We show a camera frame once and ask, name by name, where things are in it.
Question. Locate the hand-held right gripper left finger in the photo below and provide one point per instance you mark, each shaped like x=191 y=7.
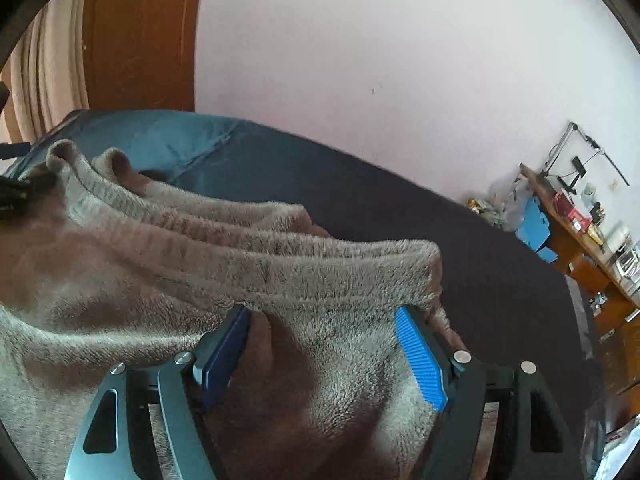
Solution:
x=225 y=355

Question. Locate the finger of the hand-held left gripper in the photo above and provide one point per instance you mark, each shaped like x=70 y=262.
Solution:
x=12 y=150
x=17 y=195

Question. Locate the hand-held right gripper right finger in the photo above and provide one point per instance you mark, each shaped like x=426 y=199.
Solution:
x=422 y=360

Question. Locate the grey-brown fleece sweater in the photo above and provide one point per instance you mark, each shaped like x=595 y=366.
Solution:
x=150 y=285

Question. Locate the beige curtain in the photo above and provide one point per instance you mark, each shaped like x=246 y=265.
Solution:
x=50 y=85

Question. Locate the dark blue bed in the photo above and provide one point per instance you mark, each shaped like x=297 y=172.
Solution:
x=400 y=220

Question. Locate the pile of plastic bags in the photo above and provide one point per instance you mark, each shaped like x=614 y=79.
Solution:
x=500 y=210

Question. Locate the brown wooden door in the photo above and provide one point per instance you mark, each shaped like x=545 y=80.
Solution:
x=145 y=35

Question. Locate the blue storage box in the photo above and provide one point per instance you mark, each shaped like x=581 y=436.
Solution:
x=532 y=222

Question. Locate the wooden desk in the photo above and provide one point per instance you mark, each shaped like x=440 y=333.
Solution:
x=582 y=270

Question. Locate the red box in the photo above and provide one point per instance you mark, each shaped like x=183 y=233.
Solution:
x=567 y=207

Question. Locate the dark bottles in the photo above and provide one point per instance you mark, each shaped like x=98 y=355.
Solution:
x=597 y=212

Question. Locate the white cup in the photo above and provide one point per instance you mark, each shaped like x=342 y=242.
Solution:
x=589 y=190

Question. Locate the black desk lamp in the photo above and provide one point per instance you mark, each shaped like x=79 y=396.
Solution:
x=578 y=165

